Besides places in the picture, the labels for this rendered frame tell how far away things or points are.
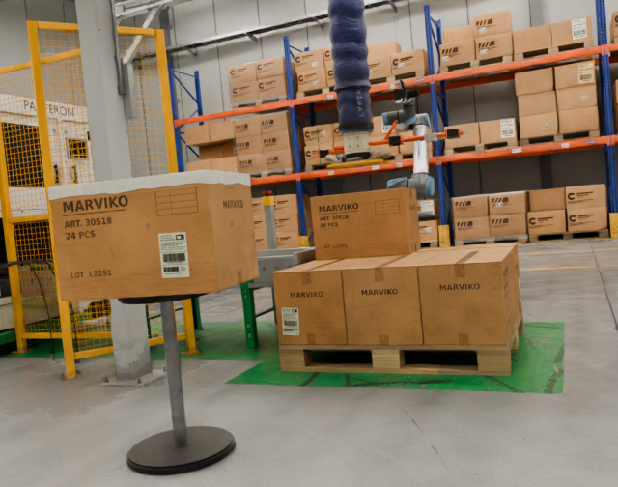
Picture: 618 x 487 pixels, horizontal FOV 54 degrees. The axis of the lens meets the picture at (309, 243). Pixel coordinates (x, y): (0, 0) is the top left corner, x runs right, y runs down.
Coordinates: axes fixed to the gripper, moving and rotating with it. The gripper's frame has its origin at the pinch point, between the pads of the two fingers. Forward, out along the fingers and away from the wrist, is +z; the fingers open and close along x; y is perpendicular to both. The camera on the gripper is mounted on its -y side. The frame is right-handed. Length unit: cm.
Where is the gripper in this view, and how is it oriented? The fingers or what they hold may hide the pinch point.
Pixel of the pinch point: (402, 91)
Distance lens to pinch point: 413.9
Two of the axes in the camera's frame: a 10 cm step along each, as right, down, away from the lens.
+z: -3.4, 0.8, -9.4
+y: -9.4, 0.7, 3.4
